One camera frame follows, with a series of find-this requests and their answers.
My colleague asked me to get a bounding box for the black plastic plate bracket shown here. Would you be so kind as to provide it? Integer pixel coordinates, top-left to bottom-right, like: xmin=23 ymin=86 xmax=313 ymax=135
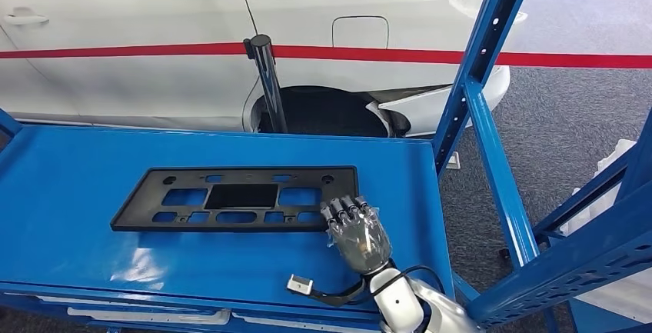
xmin=110 ymin=165 xmax=360 ymax=233

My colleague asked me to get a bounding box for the red barrier belt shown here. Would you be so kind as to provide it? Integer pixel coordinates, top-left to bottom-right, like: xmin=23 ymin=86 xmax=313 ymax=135
xmin=272 ymin=44 xmax=652 ymax=69
xmin=0 ymin=42 xmax=248 ymax=60

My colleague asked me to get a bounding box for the blue steel shelf rack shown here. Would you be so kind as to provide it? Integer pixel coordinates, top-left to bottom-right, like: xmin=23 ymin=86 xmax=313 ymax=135
xmin=0 ymin=0 xmax=652 ymax=333
xmin=532 ymin=112 xmax=652 ymax=333

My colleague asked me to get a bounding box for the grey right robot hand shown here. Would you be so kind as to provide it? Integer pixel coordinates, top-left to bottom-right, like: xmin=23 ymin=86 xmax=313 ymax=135
xmin=319 ymin=195 xmax=393 ymax=275

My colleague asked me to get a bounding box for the white plastic crate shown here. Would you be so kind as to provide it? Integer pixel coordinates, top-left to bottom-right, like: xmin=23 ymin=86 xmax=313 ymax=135
xmin=231 ymin=312 xmax=382 ymax=333
xmin=36 ymin=295 xmax=231 ymax=326
xmin=560 ymin=139 xmax=652 ymax=324

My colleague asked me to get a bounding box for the white car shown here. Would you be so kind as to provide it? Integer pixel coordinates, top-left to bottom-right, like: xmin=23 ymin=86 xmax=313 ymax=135
xmin=0 ymin=0 xmax=528 ymax=138

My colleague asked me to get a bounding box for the chrome barrier post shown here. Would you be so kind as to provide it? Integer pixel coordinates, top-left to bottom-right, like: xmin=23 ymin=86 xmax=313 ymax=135
xmin=242 ymin=34 xmax=289 ymax=135

